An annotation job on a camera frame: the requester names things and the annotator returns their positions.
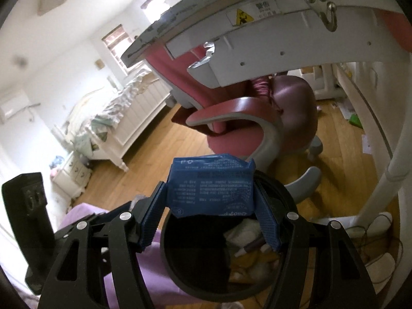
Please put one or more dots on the pink desk chair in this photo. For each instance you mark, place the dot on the pink desk chair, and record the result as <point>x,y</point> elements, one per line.
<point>231,141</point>

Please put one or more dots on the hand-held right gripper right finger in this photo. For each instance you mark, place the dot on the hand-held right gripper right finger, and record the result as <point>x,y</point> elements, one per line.
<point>268,222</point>

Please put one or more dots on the green paper scrap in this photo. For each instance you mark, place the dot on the green paper scrap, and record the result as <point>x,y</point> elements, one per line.
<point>356,120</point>

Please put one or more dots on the small wall frame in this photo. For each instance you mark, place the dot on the small wall frame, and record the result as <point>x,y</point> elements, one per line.
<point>100,64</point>

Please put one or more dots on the white bed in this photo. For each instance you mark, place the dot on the white bed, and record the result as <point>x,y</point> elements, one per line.
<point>135,116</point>

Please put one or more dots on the blue printed packet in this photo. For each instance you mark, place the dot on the blue printed packet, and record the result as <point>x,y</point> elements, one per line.
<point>209,186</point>

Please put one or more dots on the white desk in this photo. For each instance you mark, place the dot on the white desk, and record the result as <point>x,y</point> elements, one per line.
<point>273,48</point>

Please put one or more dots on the yellow warning sticker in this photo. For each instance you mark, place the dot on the yellow warning sticker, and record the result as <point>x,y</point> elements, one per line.
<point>251,14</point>

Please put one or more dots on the window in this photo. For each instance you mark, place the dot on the window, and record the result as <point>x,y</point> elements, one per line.
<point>117,46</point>
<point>154,8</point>

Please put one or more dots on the black trash bin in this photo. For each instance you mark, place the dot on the black trash bin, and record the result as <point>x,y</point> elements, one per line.
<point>193,264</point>

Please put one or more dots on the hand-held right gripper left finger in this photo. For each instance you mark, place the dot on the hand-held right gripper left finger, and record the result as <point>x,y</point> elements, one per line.
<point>149,222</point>

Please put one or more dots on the purple white tube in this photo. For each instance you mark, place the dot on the purple white tube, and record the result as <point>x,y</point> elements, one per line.
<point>252,248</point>

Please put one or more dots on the metal hook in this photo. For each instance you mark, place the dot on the metal hook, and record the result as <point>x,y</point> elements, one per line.
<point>328,16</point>

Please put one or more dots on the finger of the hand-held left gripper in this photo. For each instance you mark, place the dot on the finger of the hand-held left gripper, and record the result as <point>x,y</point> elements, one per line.
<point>140,203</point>

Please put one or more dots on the purple round ottoman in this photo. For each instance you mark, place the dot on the purple round ottoman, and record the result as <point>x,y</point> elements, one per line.
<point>154,276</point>

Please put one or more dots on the white nightstand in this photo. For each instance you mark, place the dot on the white nightstand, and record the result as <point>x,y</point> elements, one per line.
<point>72,175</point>

